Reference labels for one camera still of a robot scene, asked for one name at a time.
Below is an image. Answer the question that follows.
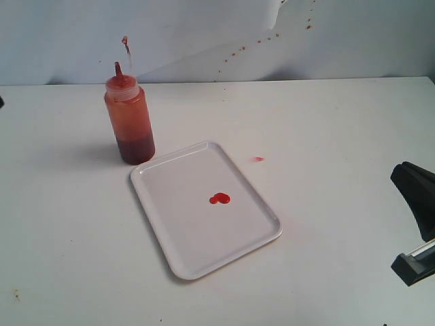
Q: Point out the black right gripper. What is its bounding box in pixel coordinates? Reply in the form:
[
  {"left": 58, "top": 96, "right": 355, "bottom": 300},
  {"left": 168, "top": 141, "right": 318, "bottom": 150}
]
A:
[{"left": 390, "top": 162, "right": 435, "bottom": 287}]

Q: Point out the red sauce squeeze bottle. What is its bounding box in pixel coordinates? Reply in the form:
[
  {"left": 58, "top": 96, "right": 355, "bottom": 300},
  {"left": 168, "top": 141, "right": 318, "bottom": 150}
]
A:
[{"left": 104, "top": 61, "right": 156, "bottom": 165}]

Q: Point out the red sauce blob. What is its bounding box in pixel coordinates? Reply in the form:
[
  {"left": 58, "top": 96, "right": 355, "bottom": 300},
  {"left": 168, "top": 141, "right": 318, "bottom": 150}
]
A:
[{"left": 209, "top": 192, "right": 231, "bottom": 204}]

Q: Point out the white rectangular tray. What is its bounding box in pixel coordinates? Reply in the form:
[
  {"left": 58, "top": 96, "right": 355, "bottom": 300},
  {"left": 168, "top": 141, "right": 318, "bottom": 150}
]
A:
[{"left": 130, "top": 141, "right": 283, "bottom": 280}]

